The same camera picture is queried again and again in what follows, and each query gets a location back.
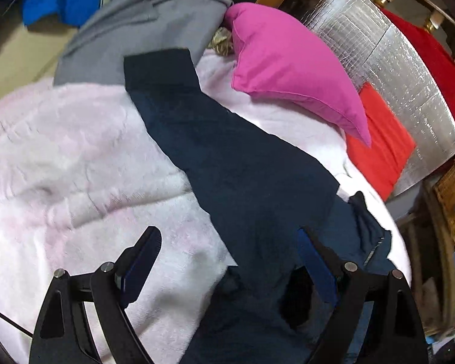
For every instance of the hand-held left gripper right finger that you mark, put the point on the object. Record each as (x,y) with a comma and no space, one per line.
(316,263)

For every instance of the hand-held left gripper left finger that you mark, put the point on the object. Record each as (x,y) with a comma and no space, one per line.
(140,261)

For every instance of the navy padded jacket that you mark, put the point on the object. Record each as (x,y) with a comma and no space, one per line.
(231,159)

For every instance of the brown rattan rack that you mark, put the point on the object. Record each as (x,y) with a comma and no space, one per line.
(436,258)

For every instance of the white fleece blanket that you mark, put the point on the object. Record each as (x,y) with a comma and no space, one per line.
(60,159)

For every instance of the red pillow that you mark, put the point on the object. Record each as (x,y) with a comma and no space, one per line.
(379,148)

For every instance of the wicker basket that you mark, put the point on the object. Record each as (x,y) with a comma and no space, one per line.
(449,193)

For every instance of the pink pillow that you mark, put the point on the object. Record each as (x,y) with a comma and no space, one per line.
(288,64)

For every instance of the silver foil insulation mat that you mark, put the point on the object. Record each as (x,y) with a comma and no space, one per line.
(394,57)

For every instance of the floral patterned cloth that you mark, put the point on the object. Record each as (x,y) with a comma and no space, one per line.
(222,43)

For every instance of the grey garment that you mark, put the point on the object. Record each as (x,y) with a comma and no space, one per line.
(144,26)

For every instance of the red cloth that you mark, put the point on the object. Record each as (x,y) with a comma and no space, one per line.
(436,60)

